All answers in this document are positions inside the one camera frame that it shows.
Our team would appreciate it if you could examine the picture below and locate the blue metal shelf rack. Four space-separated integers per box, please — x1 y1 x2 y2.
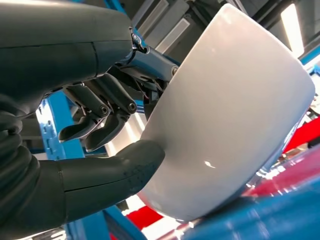
35 0 320 240

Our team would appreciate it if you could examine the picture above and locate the ceiling light strip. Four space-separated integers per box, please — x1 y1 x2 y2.
280 3 305 59

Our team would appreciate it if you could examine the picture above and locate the red barrier belt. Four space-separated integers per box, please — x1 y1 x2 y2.
109 205 165 240
283 116 320 154

